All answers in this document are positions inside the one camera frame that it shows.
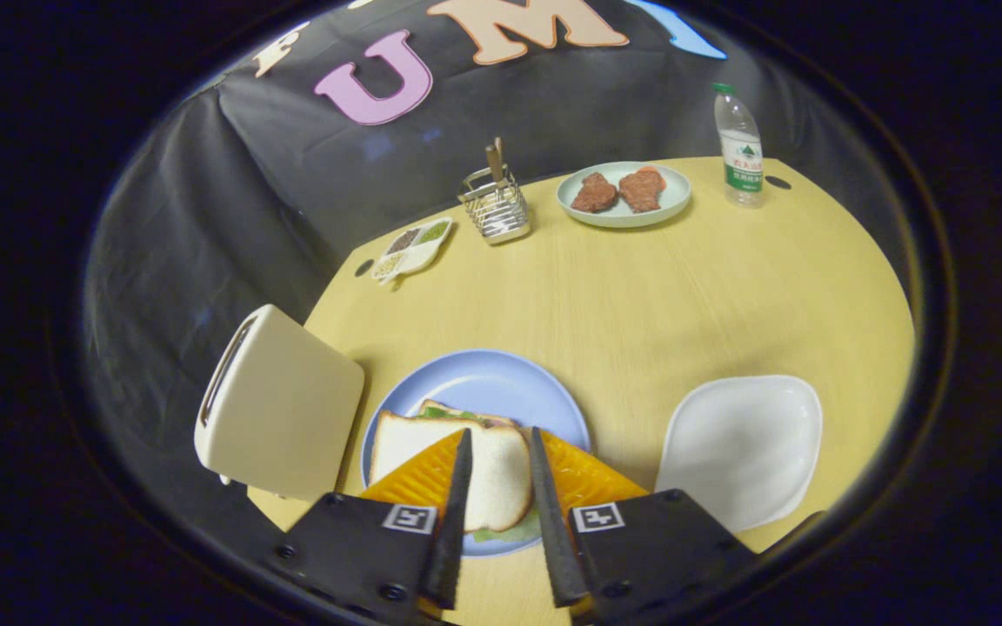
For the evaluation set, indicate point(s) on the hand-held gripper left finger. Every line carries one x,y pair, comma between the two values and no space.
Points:
449,539

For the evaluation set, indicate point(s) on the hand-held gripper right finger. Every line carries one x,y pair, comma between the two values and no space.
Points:
553,539

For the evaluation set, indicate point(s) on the green lettuce leaf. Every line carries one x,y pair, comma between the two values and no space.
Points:
510,530

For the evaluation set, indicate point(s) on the plain white bread slice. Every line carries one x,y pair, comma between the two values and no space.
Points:
501,478

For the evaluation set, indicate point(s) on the blue plate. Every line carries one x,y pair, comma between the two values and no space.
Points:
484,378

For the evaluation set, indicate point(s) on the white toaster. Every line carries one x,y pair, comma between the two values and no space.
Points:
288,409

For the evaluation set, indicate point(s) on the white square plate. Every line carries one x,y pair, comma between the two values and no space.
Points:
740,448

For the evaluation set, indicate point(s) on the white divided condiment dish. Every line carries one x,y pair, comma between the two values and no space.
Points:
414,252

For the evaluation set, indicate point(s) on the brown meat patty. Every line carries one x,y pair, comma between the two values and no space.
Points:
642,189
595,193

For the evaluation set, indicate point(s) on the pale green plate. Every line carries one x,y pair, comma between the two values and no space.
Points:
675,200

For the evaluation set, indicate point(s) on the wooden stick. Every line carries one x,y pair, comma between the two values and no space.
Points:
499,149
492,165

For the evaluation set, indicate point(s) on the black backdrop cloth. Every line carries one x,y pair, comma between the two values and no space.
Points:
205,217

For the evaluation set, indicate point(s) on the clear water bottle green label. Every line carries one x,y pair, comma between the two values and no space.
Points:
740,161

